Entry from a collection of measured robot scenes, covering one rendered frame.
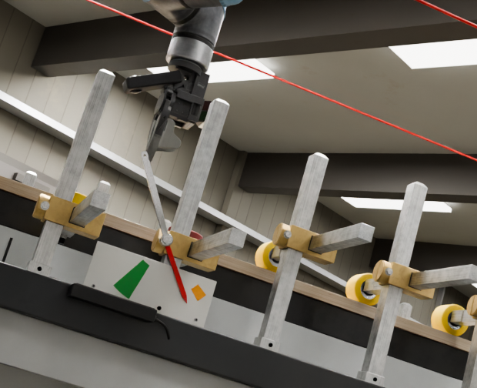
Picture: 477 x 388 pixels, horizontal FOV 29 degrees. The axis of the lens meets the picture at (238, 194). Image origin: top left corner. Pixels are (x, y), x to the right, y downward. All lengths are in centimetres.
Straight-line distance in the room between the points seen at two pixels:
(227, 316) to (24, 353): 52
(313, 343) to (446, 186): 604
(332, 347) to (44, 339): 73
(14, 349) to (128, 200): 695
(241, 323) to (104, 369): 42
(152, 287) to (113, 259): 10
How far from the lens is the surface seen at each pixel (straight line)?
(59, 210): 185
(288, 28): 602
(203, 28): 189
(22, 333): 185
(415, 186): 212
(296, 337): 220
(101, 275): 185
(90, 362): 186
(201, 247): 181
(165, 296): 187
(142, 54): 697
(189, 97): 185
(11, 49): 803
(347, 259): 1135
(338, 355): 224
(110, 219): 208
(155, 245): 188
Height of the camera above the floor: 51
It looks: 14 degrees up
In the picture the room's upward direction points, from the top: 17 degrees clockwise
